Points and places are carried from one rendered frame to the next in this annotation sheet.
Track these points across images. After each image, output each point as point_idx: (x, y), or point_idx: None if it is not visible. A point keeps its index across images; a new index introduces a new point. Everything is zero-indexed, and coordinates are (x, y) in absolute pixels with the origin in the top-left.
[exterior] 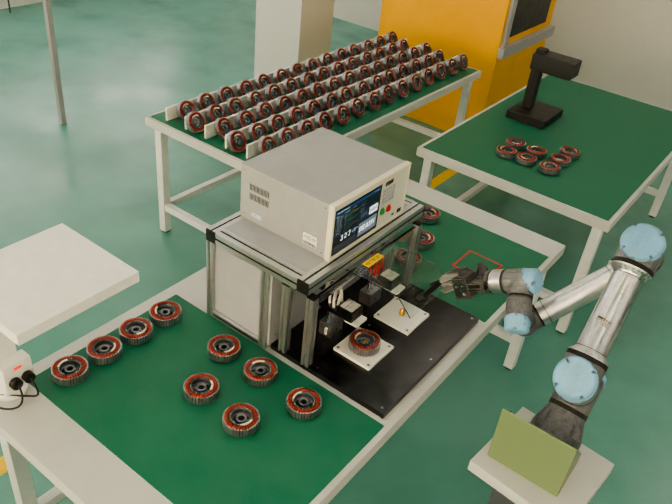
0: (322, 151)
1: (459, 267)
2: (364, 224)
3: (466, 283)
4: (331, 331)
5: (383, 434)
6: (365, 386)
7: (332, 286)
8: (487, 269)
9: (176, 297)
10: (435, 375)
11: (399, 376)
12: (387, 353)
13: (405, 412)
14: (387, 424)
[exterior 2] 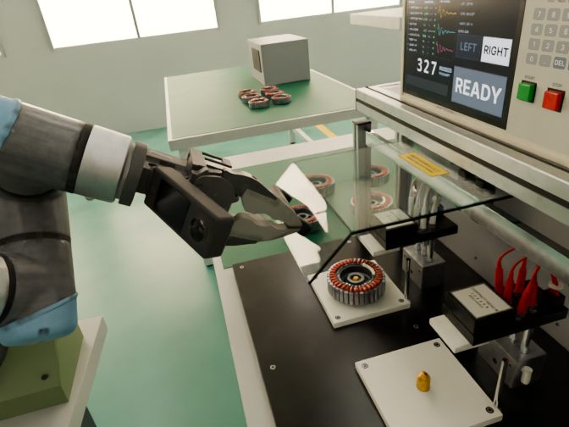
0: None
1: (244, 173)
2: (469, 81)
3: (185, 159)
4: (404, 259)
5: (215, 263)
6: (285, 267)
7: (380, 139)
8: (190, 223)
9: None
10: (244, 367)
11: (272, 306)
12: (326, 313)
13: (221, 295)
14: (223, 272)
